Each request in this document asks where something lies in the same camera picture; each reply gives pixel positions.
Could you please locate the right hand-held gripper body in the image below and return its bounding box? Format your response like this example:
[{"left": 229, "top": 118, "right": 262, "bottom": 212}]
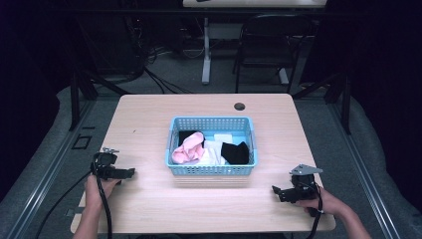
[{"left": 289, "top": 163, "right": 323, "bottom": 204}]

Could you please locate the black folding chair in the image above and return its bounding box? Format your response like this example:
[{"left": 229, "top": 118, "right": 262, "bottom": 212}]
[{"left": 231, "top": 13, "right": 316, "bottom": 95}]

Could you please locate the blue plastic basket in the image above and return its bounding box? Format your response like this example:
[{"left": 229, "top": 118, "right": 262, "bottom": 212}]
[{"left": 164, "top": 116, "right": 260, "bottom": 177}]

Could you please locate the person's left hand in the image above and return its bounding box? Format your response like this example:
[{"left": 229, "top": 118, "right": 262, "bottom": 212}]
[{"left": 84, "top": 173, "right": 122, "bottom": 213}]

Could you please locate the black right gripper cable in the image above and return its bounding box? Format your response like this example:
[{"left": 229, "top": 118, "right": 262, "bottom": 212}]
[{"left": 307, "top": 182, "right": 324, "bottom": 239}]

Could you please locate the black sock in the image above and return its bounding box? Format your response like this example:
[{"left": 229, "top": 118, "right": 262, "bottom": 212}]
[
  {"left": 178, "top": 129, "right": 200, "bottom": 147},
  {"left": 220, "top": 140, "right": 251, "bottom": 166}
]

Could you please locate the bundle of floor cables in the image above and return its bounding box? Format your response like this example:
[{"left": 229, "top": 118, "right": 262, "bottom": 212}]
[{"left": 123, "top": 14, "right": 205, "bottom": 96}]

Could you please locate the person's right hand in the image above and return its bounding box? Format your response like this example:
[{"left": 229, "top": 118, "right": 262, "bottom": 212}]
[{"left": 295, "top": 186, "right": 353, "bottom": 219}]

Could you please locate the thin black left gripper cable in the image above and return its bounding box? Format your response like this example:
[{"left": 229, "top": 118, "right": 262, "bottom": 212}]
[{"left": 34, "top": 169, "right": 94, "bottom": 239}]

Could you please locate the aluminium floor rail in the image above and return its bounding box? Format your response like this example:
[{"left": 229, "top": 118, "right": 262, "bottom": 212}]
[
  {"left": 326, "top": 99, "right": 403, "bottom": 239},
  {"left": 6, "top": 99, "right": 98, "bottom": 239}
]

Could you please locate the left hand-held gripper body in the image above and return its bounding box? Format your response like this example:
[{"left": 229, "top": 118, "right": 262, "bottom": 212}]
[{"left": 91, "top": 146, "right": 124, "bottom": 181}]

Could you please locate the black metal stand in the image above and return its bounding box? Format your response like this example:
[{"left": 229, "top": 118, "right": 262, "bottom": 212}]
[
  {"left": 67, "top": 64, "right": 131, "bottom": 132},
  {"left": 292, "top": 69, "right": 353, "bottom": 135}
]

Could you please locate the pink sock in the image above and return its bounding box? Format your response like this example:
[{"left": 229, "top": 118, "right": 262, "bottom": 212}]
[{"left": 170, "top": 130, "right": 207, "bottom": 165}]

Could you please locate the white sock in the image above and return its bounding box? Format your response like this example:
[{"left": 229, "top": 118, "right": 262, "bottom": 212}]
[{"left": 195, "top": 139, "right": 229, "bottom": 166}]

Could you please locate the white desk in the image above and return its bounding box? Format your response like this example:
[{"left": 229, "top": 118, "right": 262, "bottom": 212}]
[{"left": 181, "top": 0, "right": 328, "bottom": 86}]

